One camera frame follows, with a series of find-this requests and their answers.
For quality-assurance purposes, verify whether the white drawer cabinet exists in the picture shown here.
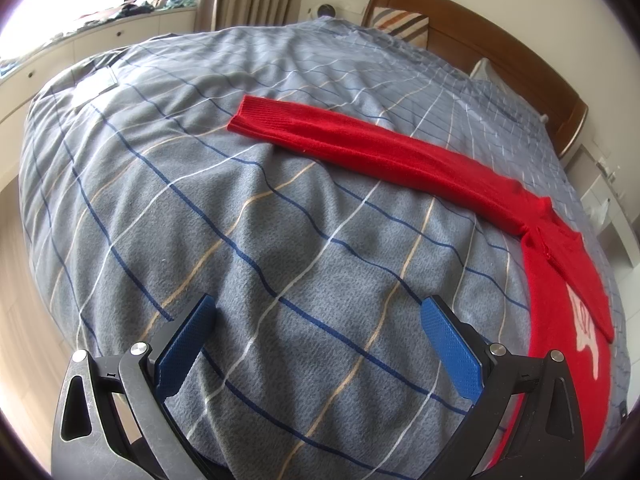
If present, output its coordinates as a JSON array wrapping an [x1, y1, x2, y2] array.
[[0, 7, 197, 126]]

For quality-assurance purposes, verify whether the wooden headboard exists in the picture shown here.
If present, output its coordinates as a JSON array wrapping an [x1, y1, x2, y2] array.
[[361, 0, 589, 158]]

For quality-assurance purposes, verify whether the pile of clothes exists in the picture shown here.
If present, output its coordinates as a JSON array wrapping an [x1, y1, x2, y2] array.
[[75, 0, 197, 23]]

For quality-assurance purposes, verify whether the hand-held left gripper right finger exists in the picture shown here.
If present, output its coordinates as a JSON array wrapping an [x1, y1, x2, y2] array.
[[421, 296, 586, 480]]

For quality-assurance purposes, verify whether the grey plaid bed cover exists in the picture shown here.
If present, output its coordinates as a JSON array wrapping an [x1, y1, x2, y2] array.
[[19, 16, 632, 480]]

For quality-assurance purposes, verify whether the white bedside table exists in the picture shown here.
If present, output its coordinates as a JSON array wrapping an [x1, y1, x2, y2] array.
[[567, 142, 640, 271]]

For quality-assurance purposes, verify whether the striped pillow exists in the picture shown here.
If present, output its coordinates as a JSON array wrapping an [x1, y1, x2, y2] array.
[[372, 6, 430, 48]]

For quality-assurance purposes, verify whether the red knit sweater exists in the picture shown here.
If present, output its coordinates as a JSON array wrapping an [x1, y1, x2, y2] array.
[[227, 95, 617, 471]]

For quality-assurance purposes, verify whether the white pillow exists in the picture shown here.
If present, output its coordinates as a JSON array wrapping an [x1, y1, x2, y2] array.
[[470, 58, 506, 86]]

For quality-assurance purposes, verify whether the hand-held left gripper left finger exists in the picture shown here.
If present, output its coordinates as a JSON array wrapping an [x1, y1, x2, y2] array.
[[51, 294, 218, 480]]

